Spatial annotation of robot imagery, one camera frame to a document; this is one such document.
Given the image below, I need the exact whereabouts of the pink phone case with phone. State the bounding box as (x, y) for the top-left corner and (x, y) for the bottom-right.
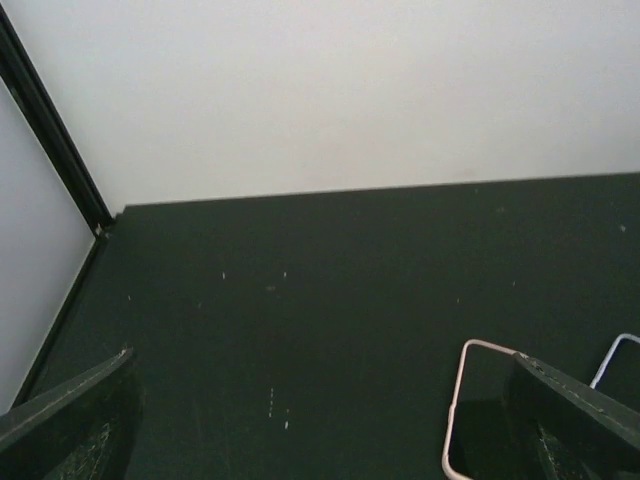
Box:
(440, 338), (526, 480)

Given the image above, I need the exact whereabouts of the purple phone case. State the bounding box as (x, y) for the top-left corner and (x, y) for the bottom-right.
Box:
(589, 333), (640, 389)

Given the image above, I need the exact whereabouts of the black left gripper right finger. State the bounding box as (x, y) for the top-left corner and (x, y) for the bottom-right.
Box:
(503, 353), (639, 479)

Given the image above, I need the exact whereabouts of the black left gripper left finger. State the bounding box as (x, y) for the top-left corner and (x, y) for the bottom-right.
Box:
(1, 348), (144, 479)

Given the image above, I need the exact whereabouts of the black left frame post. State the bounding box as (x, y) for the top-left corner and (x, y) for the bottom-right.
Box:
(1, 11), (114, 237)

